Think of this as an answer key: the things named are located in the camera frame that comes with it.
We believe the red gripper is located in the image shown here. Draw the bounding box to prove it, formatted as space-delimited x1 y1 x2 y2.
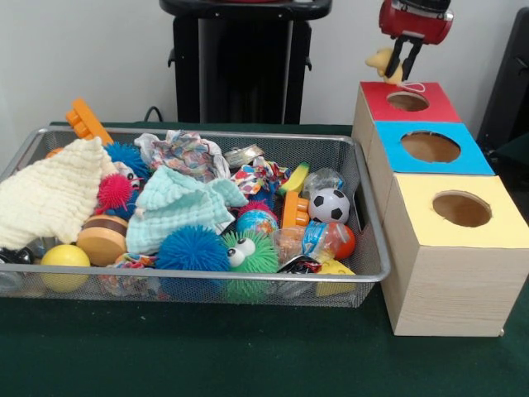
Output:
379 0 455 80

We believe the yellow plush toy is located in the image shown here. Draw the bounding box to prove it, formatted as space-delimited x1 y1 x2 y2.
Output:
365 47 427 94

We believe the light blue muslin cloth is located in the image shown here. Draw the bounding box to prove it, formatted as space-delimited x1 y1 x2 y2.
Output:
126 165 249 256

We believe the blue spiky ball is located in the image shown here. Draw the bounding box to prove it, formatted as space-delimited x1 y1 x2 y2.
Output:
105 142 152 183
155 225 231 272

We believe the pink blue fuzzy caterpillar toy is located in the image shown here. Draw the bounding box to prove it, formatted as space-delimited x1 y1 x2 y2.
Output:
97 160 145 220

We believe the orange plastic toy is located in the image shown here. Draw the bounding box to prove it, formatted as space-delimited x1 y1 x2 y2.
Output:
65 98 115 146

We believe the cream muslin cloth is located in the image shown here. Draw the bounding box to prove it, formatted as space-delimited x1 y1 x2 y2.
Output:
0 136 119 251

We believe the wooden box with three holes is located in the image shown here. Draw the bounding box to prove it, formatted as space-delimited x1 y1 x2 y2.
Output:
351 81 529 338

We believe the black stand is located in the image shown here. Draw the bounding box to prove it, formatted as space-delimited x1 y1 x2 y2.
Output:
474 7 529 144

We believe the dark green side tablecloth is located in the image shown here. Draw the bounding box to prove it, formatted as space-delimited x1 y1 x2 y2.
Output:
489 132 529 195

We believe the black white soccer ball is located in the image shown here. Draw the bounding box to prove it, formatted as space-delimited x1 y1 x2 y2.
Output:
308 188 351 225

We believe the green spiky toy with eyes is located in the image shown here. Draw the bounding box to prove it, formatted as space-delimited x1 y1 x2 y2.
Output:
222 230 281 274

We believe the tan brown toy hamburger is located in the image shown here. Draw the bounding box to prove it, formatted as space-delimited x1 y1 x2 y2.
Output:
77 213 129 267

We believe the yellow ball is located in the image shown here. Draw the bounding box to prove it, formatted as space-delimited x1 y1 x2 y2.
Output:
40 243 91 293

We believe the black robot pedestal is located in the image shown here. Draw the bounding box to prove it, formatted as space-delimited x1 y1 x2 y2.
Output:
159 0 334 125

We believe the shallow wire mesh bin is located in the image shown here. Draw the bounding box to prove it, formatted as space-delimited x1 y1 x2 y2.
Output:
0 126 392 309

